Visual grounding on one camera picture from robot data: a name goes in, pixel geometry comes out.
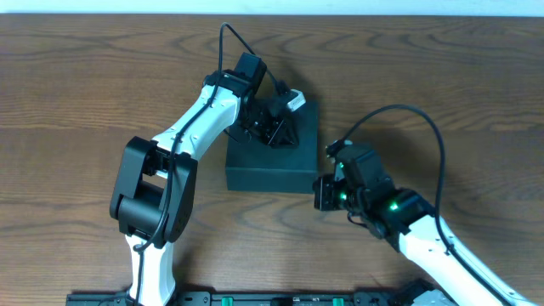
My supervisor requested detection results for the black gift box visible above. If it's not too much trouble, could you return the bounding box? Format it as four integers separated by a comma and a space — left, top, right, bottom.
225, 101, 319, 194

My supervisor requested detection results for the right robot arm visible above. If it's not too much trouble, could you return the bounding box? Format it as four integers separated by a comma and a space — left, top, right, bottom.
313, 140, 530, 305

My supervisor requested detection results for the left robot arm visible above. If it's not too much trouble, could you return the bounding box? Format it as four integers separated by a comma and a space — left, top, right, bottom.
110, 53, 305, 305

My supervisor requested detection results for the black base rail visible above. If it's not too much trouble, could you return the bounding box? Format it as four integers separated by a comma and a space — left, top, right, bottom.
65, 289, 426, 306

